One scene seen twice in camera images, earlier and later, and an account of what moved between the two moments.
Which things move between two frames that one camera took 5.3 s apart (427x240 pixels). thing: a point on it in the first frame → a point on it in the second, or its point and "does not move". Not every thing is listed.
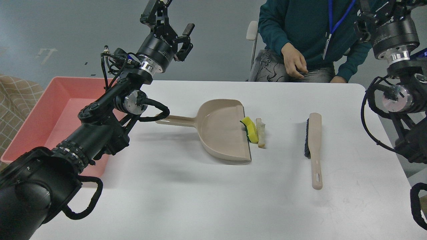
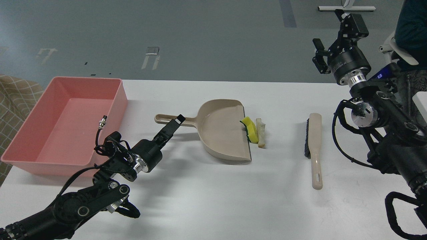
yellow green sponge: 251,129 does not move
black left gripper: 159,49 → 146,153
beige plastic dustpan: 222,133 does not move
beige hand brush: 312,148 does not move
